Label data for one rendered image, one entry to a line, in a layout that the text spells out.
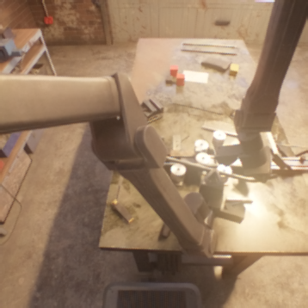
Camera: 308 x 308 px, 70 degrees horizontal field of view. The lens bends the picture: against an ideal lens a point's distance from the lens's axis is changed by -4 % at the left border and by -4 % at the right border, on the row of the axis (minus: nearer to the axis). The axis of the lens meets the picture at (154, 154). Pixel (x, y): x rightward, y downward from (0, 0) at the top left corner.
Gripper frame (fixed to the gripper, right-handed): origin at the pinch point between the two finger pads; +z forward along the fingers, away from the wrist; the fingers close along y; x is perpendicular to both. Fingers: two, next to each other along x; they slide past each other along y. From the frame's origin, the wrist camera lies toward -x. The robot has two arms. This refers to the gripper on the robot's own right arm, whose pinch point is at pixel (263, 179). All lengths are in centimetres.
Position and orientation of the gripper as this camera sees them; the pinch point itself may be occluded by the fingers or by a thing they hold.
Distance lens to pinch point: 77.1
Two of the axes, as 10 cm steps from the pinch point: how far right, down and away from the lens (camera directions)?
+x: 8.1, -1.0, -5.8
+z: 4.9, 6.7, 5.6
